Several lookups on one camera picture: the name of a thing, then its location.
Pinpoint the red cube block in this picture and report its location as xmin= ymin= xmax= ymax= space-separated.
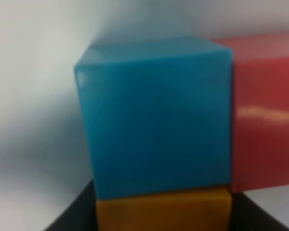
xmin=217 ymin=32 xmax=289 ymax=193

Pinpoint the blue cube block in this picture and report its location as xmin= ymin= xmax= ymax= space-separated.
xmin=75 ymin=37 xmax=232 ymax=199

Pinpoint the orange cube block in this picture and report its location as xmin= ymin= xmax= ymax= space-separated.
xmin=96 ymin=186 xmax=232 ymax=231

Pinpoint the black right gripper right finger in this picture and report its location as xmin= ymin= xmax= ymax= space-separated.
xmin=230 ymin=191 xmax=289 ymax=231

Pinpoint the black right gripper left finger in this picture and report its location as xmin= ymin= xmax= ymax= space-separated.
xmin=46 ymin=180 xmax=98 ymax=231

